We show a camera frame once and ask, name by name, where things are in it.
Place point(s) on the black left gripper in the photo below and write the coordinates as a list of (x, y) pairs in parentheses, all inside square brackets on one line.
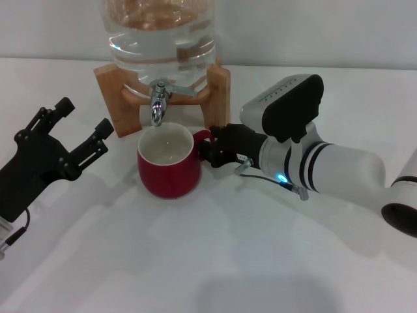
[(32, 169)]

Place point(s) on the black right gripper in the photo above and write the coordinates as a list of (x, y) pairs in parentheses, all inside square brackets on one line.
[(244, 146)]

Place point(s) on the red ceramic cup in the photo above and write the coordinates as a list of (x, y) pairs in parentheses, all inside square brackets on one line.
[(169, 179)]

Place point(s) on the chrome faucet tap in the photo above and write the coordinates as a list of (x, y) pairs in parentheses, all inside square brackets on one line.
[(158, 107)]

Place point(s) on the wooden dispenser stand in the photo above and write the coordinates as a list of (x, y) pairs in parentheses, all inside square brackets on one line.
[(110, 98)]

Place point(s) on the clear glass water dispenser jar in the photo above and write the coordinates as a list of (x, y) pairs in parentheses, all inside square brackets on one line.
[(156, 49)]

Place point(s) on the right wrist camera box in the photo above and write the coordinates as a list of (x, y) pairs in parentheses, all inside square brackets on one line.
[(290, 107)]

